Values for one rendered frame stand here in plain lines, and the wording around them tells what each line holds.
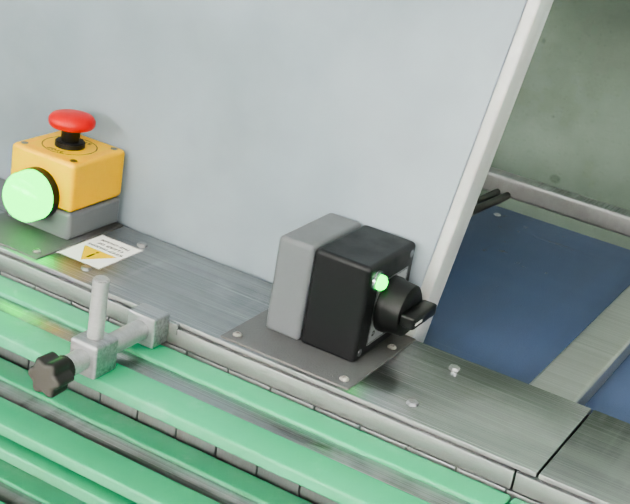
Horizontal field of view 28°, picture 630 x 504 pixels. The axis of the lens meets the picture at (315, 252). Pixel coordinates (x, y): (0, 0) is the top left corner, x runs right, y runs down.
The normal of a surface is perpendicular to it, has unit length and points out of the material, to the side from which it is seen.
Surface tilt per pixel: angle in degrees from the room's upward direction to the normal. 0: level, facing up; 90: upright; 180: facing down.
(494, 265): 90
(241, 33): 0
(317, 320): 0
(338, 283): 0
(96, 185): 90
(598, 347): 90
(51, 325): 90
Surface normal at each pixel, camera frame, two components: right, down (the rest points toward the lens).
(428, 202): -0.49, 0.25
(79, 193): 0.86, 0.32
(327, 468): 0.16, -0.91
